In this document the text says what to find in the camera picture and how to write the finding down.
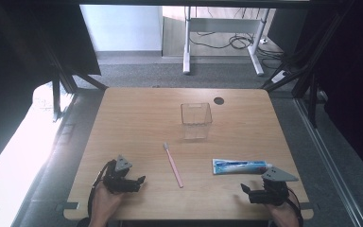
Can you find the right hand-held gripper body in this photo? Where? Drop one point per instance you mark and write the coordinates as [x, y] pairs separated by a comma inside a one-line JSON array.
[[272, 189]]

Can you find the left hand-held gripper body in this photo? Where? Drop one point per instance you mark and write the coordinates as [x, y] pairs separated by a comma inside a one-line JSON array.
[[119, 179]]

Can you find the blue and white toothpaste tube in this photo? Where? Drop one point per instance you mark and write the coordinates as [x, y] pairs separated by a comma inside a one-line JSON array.
[[238, 166]]

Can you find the pink toothbrush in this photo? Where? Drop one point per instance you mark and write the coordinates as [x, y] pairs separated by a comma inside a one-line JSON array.
[[173, 165]]

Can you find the clear plastic container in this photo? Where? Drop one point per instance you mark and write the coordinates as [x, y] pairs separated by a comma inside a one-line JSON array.
[[196, 121]]

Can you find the person's right hand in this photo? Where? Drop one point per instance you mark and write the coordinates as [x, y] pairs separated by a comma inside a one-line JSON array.
[[282, 213]]

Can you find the person's left hand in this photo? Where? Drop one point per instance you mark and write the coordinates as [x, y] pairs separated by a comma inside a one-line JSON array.
[[105, 201]]

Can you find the white power strip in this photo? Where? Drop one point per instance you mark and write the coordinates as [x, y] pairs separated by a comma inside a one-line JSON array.
[[279, 76]]

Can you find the black metal stand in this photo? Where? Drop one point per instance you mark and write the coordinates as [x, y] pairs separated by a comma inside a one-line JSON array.
[[60, 82], [308, 63]]

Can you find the dark curtain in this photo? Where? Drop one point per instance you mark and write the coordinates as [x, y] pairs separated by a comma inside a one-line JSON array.
[[9, 63], [356, 78]]

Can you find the black overhead beam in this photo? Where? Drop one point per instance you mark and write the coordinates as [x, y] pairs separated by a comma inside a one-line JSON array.
[[195, 2]]

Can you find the aluminium floor rail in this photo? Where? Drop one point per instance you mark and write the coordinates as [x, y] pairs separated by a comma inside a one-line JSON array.
[[331, 164]]

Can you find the white desk frame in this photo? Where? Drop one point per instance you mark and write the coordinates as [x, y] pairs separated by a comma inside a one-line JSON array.
[[223, 24]]

